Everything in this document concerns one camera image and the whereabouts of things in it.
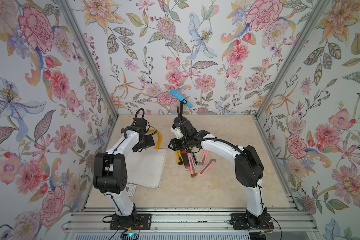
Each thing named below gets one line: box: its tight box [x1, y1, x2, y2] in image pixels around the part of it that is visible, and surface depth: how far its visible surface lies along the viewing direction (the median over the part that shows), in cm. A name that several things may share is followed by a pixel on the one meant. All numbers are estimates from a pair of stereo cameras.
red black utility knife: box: [181, 150, 190, 172], surface depth 97 cm
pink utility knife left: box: [188, 154, 197, 178], surface depth 94 cm
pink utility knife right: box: [197, 158, 217, 177], surface depth 95 cm
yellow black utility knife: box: [175, 150, 184, 165], surface depth 98 cm
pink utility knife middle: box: [199, 150, 209, 165], surface depth 97 cm
